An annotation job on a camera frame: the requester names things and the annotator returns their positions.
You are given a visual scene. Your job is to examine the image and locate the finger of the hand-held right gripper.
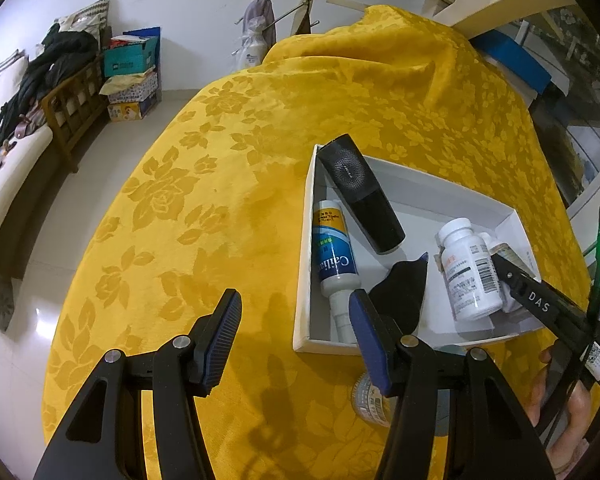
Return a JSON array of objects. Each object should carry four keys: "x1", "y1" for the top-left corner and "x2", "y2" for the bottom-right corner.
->
[{"x1": 490, "y1": 253, "x2": 597, "y2": 342}]

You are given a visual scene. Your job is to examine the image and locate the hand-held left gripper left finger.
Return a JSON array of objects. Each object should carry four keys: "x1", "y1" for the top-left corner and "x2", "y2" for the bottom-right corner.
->
[{"x1": 32, "y1": 288, "x2": 243, "y2": 480}]

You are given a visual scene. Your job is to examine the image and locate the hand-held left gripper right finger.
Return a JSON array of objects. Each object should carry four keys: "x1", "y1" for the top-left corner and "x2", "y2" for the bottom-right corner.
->
[{"x1": 347, "y1": 289, "x2": 561, "y2": 480}]

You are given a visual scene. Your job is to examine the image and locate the small white bottle grey label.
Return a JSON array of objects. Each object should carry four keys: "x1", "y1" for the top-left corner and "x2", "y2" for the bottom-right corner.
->
[{"x1": 480, "y1": 232, "x2": 537, "y2": 317}]

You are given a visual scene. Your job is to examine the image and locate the toothpick jar with grey lid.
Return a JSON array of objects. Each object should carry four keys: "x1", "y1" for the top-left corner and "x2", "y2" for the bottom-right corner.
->
[{"x1": 351, "y1": 344, "x2": 452, "y2": 429}]

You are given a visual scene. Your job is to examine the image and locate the large white pill bottle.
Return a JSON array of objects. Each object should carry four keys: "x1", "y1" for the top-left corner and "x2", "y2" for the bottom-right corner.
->
[{"x1": 434, "y1": 217, "x2": 504, "y2": 322}]

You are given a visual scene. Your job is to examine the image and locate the blue and white tube bottle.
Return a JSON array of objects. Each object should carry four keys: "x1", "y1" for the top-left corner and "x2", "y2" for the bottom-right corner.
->
[{"x1": 311, "y1": 199, "x2": 362, "y2": 346}]

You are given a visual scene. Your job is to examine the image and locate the black portable speaker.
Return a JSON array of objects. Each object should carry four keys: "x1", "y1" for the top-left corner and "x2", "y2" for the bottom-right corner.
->
[{"x1": 315, "y1": 133, "x2": 407, "y2": 255}]

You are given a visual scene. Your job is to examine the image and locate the person's right hand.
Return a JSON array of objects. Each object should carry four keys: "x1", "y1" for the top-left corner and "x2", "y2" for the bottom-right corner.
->
[{"x1": 525, "y1": 347, "x2": 598, "y2": 478}]

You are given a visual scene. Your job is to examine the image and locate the yellow floral tablecloth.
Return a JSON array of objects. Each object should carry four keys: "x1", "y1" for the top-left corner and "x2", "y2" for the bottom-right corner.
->
[{"x1": 41, "y1": 5, "x2": 594, "y2": 480}]

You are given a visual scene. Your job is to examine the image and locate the grey floor mat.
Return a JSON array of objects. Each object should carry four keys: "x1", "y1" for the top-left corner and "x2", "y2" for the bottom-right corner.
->
[{"x1": 0, "y1": 264, "x2": 24, "y2": 332}]

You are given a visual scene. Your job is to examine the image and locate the storage box with blue lid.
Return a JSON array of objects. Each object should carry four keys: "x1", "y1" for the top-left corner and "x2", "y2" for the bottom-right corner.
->
[{"x1": 472, "y1": 29, "x2": 552, "y2": 109}]

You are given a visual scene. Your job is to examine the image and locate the printed cardboard box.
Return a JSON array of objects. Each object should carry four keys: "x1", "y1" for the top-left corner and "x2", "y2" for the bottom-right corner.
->
[{"x1": 107, "y1": 95, "x2": 161, "y2": 122}]

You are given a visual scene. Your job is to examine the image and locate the white and blue cardboard box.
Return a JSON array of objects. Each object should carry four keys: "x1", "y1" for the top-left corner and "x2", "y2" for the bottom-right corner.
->
[{"x1": 107, "y1": 72, "x2": 160, "y2": 107}]

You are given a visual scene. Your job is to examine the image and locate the yellow paper envelope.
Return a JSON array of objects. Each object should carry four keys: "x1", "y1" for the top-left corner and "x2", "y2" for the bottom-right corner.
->
[{"x1": 99, "y1": 72, "x2": 149, "y2": 97}]

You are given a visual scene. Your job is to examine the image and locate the white hanging bag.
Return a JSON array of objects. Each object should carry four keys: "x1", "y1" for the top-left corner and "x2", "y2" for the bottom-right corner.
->
[{"x1": 237, "y1": 34, "x2": 267, "y2": 69}]

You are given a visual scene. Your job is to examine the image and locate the green cardboard box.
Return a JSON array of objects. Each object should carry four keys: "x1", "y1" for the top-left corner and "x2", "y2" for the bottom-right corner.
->
[{"x1": 103, "y1": 35, "x2": 161, "y2": 79}]

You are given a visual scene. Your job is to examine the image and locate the blue folder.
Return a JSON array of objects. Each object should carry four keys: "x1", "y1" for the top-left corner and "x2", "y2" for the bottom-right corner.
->
[{"x1": 124, "y1": 26, "x2": 162, "y2": 42}]

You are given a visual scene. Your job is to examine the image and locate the purple hanging cloth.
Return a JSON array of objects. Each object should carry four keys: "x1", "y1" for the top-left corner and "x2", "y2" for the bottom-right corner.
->
[{"x1": 242, "y1": 0, "x2": 277, "y2": 45}]

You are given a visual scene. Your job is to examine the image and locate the patterned pillow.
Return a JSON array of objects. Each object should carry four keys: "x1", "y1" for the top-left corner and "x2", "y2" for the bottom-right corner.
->
[{"x1": 56, "y1": 0, "x2": 112, "y2": 37}]

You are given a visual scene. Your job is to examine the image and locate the wooden sofa frame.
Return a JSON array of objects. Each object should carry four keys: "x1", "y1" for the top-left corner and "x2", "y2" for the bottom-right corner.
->
[{"x1": 41, "y1": 54, "x2": 109, "y2": 172}]

